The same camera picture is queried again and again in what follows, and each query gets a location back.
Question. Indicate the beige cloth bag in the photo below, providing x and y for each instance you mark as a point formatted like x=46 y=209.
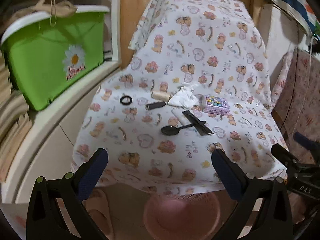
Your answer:
x=62 y=9

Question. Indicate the crumpled white tissue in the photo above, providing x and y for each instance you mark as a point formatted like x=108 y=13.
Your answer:
x=184 y=98

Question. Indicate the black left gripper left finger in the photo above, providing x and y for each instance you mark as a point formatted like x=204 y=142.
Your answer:
x=44 y=217

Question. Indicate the black comb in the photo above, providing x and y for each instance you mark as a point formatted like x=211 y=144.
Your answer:
x=203 y=129

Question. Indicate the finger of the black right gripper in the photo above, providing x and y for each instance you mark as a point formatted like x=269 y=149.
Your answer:
x=310 y=145
x=283 y=155

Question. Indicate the white plastic tube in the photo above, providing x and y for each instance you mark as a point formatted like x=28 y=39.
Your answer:
x=178 y=113

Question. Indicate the black thread spool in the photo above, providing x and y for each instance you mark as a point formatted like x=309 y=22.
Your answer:
x=155 y=105

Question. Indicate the white shelf unit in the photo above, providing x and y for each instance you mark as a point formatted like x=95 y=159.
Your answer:
x=45 y=121

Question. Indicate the pink trash basket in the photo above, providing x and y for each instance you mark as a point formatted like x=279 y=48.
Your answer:
x=193 y=216

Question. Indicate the teddy bear print tablecloth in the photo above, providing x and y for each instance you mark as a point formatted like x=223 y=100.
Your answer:
x=212 y=45

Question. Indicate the black plastic spoon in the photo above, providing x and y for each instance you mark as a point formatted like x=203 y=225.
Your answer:
x=172 y=130

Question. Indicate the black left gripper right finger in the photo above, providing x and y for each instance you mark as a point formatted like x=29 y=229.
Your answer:
x=274 y=218

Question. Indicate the green plastic storage bin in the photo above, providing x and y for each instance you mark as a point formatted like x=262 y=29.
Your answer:
x=46 y=55

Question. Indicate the striped blue white cloth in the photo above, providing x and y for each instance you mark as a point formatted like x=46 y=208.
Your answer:
x=301 y=11

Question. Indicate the beige thread spool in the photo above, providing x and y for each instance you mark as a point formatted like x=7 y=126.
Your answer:
x=161 y=96

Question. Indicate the pink slipper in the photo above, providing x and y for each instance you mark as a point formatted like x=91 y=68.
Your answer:
x=98 y=208

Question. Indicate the purple patterned small box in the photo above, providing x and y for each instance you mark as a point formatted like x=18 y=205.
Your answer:
x=215 y=105

